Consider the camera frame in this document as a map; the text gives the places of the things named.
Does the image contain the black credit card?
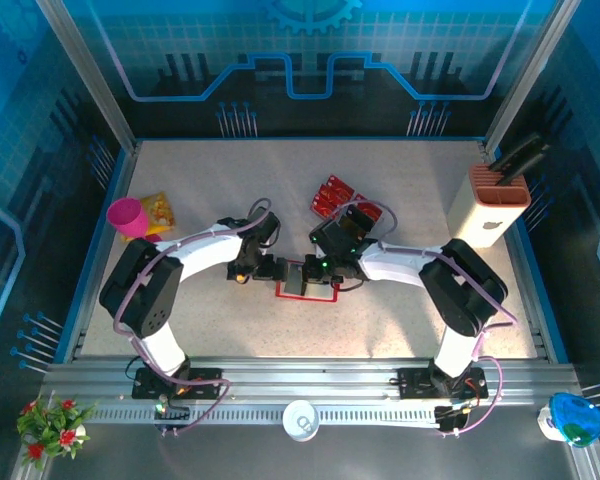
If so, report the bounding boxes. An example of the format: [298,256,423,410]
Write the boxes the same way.
[284,263,307,297]
[338,208,376,236]

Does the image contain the red card holder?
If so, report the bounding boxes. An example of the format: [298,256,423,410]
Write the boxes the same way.
[273,258,342,304]

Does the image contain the red packets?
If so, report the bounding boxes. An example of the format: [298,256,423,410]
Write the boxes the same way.
[307,172,386,239]

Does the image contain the red credit card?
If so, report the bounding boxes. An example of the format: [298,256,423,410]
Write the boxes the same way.
[317,182,350,205]
[309,192,342,219]
[354,193,385,224]
[324,173,356,195]

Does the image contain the yellow snack bag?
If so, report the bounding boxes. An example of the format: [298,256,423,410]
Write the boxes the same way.
[119,192,175,244]

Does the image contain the pink plastic goblet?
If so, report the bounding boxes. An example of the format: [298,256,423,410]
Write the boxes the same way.
[106,197,164,246]

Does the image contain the beige knife block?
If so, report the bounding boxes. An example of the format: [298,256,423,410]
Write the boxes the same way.
[447,163,532,250]

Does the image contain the black controller box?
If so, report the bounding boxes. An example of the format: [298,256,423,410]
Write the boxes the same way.
[152,399,191,437]
[433,403,474,437]

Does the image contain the artificial plant with red flowers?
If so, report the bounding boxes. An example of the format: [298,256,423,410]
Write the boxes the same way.
[15,393,100,471]

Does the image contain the blue green globe toy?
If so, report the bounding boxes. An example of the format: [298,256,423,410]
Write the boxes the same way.
[537,392,600,448]

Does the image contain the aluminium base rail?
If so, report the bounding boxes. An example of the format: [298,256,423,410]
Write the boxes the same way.
[39,355,581,426]

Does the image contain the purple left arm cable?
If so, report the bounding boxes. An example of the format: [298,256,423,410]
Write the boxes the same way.
[112,197,276,437]

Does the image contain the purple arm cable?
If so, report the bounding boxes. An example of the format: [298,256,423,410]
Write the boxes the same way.
[112,197,276,437]
[323,200,520,437]

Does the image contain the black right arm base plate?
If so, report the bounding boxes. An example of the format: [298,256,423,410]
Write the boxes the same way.
[396,367,490,401]

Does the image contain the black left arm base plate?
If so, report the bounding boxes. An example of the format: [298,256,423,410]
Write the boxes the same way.
[131,367,227,401]

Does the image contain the grey slotted cable duct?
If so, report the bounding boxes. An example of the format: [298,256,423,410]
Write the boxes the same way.
[87,405,441,427]

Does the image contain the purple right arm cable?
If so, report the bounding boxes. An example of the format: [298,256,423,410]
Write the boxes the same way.
[323,200,520,437]

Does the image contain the black-handled knife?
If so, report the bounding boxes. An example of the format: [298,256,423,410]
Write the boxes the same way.
[494,131,544,171]
[499,142,551,179]
[494,154,547,188]

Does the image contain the aluminium frame post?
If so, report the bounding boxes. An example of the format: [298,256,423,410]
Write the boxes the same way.
[33,0,142,154]
[481,0,585,154]

